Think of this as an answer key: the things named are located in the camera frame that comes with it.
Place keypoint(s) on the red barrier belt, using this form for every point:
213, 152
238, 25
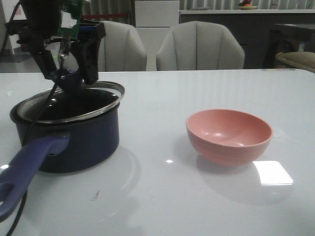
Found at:
119, 15

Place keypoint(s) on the grey upholstered chair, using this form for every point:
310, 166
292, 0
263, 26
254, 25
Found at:
121, 49
199, 45

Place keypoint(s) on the dark grey sideboard counter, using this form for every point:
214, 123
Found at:
252, 29

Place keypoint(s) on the left grey upholstered chair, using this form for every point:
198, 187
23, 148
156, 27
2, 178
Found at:
121, 49

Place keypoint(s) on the pink plastic bowl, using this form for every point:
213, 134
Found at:
228, 137

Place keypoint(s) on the white cabinet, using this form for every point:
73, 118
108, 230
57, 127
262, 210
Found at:
153, 18

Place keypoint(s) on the dark blue saucepan purple handle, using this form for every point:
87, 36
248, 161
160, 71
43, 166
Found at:
58, 148

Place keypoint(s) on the beige sofa cushion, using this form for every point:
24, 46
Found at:
298, 60

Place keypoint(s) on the glass pot lid blue knob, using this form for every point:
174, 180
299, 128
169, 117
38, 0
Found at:
73, 100

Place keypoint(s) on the fruit plate on counter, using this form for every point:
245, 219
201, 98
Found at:
246, 5

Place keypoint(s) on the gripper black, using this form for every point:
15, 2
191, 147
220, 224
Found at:
45, 21

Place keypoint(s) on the right grey upholstered chair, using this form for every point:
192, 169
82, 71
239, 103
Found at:
199, 45

